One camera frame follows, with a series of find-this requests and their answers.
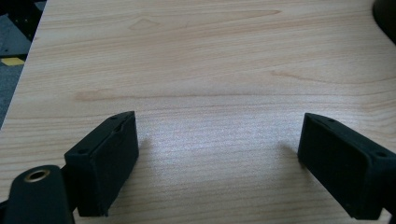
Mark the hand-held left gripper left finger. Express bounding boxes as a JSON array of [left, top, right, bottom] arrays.
[[64, 110, 140, 217]]

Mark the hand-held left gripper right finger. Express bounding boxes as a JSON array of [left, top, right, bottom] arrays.
[[297, 112, 396, 221]]

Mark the yellow floor marker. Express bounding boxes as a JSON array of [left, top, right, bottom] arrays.
[[0, 57, 26, 67]]

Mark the black round object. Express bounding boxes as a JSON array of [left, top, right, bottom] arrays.
[[372, 0, 396, 47]]

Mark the black metal stand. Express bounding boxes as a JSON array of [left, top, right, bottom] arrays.
[[0, 0, 48, 43]]

